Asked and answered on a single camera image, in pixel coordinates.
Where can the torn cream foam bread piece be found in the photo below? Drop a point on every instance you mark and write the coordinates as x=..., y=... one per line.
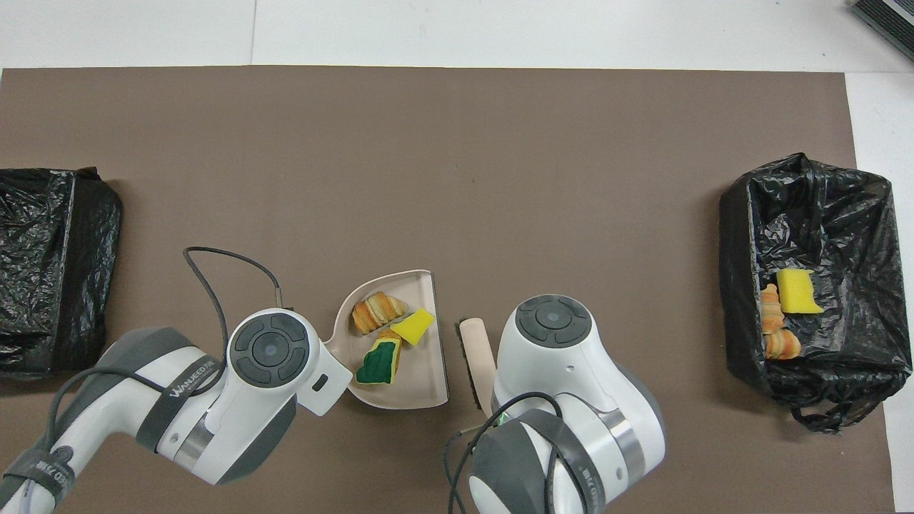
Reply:
x=783, y=346
x=770, y=310

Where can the striped toy croissant piece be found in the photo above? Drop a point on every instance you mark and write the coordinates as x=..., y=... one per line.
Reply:
x=377, y=313

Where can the small green yellow sponge piece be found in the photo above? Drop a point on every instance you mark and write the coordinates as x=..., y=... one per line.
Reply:
x=415, y=325

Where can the beige plastic dustpan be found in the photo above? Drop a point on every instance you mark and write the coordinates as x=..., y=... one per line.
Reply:
x=421, y=378

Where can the large brown paper mat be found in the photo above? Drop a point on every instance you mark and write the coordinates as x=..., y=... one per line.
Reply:
x=457, y=143

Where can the large torn green yellow sponge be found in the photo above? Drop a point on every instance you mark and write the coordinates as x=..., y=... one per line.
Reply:
x=377, y=364

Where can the plain yellow sponge piece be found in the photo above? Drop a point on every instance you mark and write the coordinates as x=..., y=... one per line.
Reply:
x=796, y=293

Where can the corn cob bread piece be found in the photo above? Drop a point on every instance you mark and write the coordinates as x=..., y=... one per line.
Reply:
x=389, y=333

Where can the beige hand brush black bristles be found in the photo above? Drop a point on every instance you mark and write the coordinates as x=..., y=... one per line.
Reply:
x=480, y=357

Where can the dark grey ribbed device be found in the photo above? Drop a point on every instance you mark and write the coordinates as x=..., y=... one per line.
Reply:
x=889, y=18

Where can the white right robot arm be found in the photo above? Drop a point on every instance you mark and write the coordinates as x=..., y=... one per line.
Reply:
x=571, y=385

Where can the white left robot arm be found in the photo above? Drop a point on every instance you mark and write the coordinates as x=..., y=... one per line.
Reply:
x=235, y=414

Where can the black bag lined bin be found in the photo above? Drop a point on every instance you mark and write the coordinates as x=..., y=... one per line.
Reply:
x=43, y=300
x=821, y=214

